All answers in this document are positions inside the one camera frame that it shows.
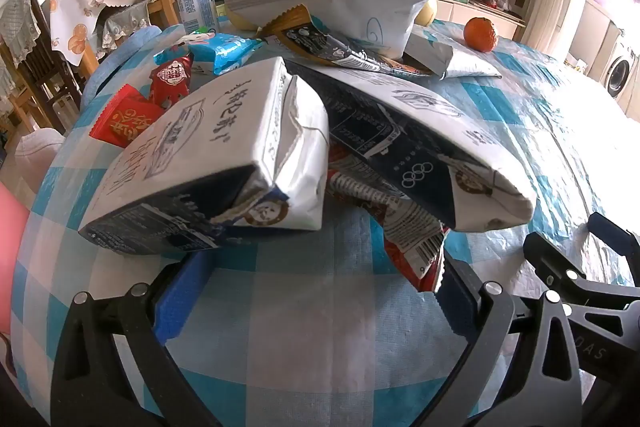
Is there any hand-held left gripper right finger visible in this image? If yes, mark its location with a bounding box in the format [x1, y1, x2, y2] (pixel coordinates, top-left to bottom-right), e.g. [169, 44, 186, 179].
[434, 253, 584, 427]

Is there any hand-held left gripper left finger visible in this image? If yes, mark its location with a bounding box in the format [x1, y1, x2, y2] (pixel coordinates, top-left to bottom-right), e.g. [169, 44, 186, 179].
[50, 249, 223, 427]

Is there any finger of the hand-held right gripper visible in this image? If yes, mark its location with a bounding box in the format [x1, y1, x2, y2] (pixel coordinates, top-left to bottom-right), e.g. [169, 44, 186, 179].
[587, 211, 640, 280]
[522, 232, 640, 308]

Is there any red white snack wrapper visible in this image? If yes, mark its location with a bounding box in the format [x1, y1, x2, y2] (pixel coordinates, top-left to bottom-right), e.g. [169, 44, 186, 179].
[325, 144, 447, 294]

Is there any white milk carton front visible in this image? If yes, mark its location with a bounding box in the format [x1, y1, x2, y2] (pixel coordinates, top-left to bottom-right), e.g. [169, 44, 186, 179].
[79, 57, 331, 255]

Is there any white milk carton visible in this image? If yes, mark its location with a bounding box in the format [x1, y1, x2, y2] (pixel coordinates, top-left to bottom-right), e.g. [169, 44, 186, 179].
[79, 57, 331, 255]
[287, 59, 537, 233]

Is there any pink plastic basin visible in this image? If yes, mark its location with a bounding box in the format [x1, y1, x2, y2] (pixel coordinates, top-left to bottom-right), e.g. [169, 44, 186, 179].
[0, 181, 32, 343]

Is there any red gold print packet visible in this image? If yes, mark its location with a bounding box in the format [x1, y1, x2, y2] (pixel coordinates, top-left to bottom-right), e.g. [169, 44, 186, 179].
[89, 84, 165, 150]

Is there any small white bag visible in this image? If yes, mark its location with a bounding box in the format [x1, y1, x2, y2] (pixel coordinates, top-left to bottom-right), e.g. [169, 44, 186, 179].
[404, 29, 502, 81]

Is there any red candy packet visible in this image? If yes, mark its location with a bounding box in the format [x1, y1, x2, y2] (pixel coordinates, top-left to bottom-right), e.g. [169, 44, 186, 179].
[149, 56, 195, 108]

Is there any yellow red snack packet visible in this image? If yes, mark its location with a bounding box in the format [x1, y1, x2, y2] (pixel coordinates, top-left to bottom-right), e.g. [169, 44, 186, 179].
[376, 55, 435, 76]

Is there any blue snack packet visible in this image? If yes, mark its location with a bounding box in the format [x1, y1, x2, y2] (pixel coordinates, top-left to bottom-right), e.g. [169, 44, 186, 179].
[172, 29, 267, 76]

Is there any brown black wrapper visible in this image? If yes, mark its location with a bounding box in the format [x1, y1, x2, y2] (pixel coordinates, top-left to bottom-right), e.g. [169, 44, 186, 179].
[261, 4, 388, 72]

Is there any large grey white bag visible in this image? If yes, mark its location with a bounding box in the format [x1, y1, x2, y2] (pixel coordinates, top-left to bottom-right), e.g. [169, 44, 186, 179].
[221, 0, 435, 60]

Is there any blue checked tablecloth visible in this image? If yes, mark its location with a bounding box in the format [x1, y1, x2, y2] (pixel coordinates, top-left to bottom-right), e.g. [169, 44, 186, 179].
[10, 19, 640, 427]

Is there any washing machine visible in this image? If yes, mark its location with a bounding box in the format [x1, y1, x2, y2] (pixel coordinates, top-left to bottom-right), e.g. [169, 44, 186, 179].
[602, 29, 640, 108]

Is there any white side cabinet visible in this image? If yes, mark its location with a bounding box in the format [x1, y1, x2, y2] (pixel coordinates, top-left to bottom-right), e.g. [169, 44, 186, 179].
[567, 0, 626, 80]

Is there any white cushion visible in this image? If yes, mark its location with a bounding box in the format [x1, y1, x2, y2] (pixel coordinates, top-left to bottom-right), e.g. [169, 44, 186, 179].
[14, 127, 67, 175]

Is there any orange tangerine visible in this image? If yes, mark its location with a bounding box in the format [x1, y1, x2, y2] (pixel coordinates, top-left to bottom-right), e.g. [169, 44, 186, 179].
[463, 17, 499, 54]

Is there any wooden dining table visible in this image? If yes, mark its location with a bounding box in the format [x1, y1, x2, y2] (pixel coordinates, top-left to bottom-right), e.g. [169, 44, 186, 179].
[77, 34, 103, 80]

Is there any dark wooden chair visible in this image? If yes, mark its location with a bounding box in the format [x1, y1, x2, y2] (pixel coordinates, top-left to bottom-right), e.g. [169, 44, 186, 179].
[22, 0, 83, 118]

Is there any lace seat cover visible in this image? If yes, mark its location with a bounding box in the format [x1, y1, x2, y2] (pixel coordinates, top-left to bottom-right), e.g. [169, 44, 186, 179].
[100, 0, 153, 52]

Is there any white orange print tablecloth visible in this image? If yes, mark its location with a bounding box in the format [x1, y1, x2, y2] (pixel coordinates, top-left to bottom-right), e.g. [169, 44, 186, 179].
[49, 0, 108, 68]

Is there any grey lace chair cover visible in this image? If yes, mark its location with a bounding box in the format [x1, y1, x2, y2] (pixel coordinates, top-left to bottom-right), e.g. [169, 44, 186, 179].
[0, 0, 42, 66]

